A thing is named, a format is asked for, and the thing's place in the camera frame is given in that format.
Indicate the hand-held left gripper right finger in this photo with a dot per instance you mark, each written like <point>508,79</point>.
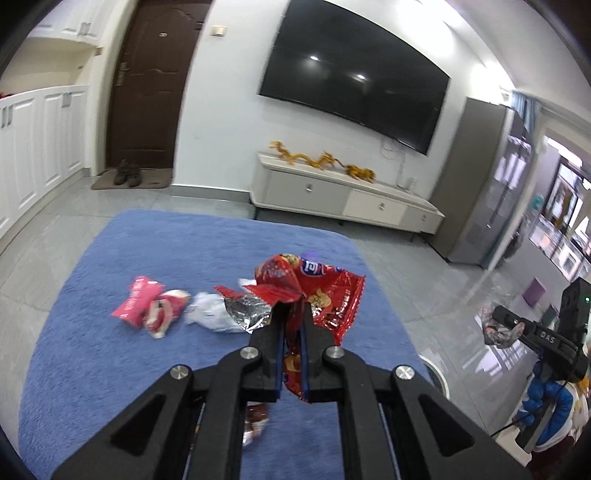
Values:
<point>304,360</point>

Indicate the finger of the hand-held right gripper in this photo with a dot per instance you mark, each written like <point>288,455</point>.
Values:
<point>510,319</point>

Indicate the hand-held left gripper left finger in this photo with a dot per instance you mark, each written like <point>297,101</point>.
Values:
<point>277,355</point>

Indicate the grey snack wrapper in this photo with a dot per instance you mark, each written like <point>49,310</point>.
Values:
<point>496,334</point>

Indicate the red snack bag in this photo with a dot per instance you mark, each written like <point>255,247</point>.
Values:
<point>325,286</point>

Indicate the white round bin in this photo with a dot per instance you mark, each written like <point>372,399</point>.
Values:
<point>436,369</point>

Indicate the purple stool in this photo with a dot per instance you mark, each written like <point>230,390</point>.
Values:
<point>535,291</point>

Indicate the silver foil snack wrapper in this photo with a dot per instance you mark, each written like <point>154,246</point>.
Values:
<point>244,314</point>

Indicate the red and white snack packet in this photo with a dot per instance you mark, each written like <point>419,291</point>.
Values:
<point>161,316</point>

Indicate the grey refrigerator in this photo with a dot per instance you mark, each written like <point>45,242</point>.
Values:
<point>471,184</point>

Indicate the pink snack packet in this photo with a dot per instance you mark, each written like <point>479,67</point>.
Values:
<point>133,302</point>

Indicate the white television cabinet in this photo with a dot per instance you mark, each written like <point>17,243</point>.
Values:
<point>323,191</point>

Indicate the white router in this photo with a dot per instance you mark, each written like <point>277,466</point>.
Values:
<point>407,183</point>

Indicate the blue rug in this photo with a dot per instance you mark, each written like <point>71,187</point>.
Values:
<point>92,369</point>

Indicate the small golden ornament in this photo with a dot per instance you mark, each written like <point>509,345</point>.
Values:
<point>361,173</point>

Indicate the long golden dragon ornament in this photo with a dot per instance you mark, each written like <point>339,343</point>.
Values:
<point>309,159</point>

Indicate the blue curtain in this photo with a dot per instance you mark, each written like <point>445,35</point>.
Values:
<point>526,113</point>

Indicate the brown doormat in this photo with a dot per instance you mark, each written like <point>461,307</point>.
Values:
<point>152,181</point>

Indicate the brown entrance door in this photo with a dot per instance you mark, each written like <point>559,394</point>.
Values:
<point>147,92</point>

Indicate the white floor cabinets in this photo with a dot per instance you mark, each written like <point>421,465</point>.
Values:
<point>37,147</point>

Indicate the wall-mounted black television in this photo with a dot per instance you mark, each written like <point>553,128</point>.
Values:
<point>355,74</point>

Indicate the beige wall switch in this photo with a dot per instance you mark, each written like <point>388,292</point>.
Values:
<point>218,31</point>

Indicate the white wall cabinets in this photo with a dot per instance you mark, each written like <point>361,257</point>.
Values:
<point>69,21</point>

